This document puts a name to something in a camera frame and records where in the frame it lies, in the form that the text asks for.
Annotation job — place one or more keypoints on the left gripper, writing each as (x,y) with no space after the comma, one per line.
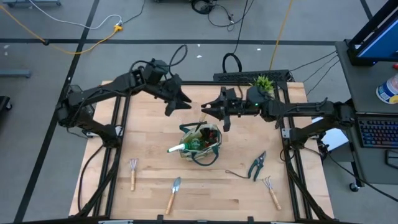
(172,90)

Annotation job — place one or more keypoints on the green spray bottle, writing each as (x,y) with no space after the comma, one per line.
(177,148)

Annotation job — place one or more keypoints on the blue white tub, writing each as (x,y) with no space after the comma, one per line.
(388,90)

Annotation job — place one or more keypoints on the small potted green plant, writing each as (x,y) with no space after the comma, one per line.
(265,82)

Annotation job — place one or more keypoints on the grey furniture foot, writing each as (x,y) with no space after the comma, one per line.
(15,73)
(31,3)

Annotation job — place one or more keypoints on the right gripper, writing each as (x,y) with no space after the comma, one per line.
(231,104)

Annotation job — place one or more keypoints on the black aluminium table frame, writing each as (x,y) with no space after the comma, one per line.
(202,82)

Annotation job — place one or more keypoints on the black perforated box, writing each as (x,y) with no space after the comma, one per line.
(248,75)

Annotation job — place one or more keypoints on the black computer monitor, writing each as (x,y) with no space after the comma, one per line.
(379,40)

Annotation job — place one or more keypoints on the black floor object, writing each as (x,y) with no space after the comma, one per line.
(4,103)

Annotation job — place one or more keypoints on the grey side desk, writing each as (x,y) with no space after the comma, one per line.
(360,84)

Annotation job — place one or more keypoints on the beige green gardening bag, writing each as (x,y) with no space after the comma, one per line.
(214,149)

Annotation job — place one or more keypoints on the black backlit keyboard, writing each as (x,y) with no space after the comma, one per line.
(377,132)

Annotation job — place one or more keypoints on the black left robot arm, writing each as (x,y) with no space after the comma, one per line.
(102,91)

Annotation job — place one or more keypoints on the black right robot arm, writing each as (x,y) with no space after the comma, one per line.
(298,109)

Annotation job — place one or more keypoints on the white paper sheet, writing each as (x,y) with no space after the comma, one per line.
(337,140)

